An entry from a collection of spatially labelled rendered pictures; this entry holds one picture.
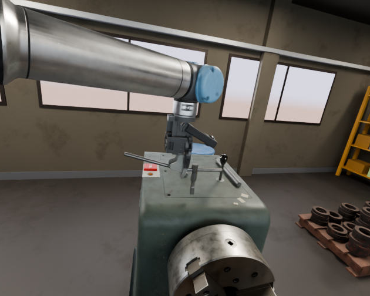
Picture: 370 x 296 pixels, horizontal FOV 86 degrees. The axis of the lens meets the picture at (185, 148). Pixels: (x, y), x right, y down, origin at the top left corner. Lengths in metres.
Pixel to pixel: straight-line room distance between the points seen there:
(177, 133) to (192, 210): 0.27
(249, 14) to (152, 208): 3.59
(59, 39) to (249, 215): 0.71
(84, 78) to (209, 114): 3.37
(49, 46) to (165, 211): 0.56
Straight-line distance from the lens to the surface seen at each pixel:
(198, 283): 0.62
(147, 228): 0.70
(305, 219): 3.19
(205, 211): 0.72
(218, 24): 3.67
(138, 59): 0.33
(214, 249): 0.62
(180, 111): 0.59
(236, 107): 3.80
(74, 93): 3.36
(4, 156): 3.90
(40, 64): 0.29
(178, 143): 0.61
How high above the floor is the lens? 1.65
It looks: 18 degrees down
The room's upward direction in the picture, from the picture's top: 7 degrees clockwise
